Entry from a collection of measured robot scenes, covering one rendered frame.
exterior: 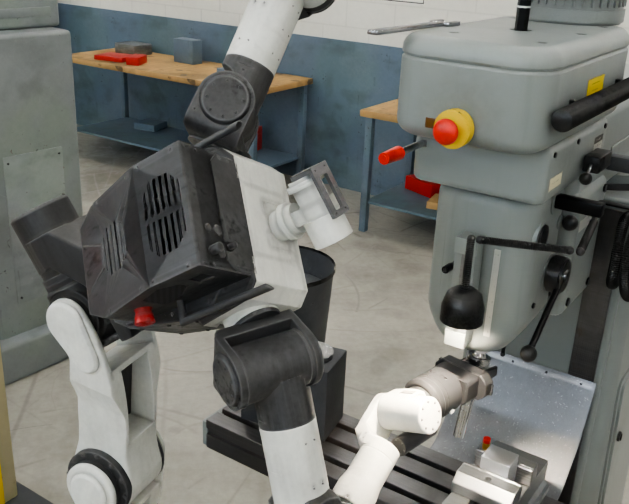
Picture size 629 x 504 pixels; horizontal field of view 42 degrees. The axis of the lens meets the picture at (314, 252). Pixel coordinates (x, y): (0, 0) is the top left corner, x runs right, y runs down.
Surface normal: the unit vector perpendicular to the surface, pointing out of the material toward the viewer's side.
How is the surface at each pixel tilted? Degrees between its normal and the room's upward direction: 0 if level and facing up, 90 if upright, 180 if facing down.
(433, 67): 90
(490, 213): 90
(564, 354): 90
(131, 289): 74
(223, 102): 61
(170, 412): 0
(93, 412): 90
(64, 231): 12
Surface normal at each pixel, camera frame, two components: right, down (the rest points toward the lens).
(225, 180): 0.80, -0.33
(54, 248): -0.40, 0.33
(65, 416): 0.04, -0.93
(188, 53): -0.60, 0.28
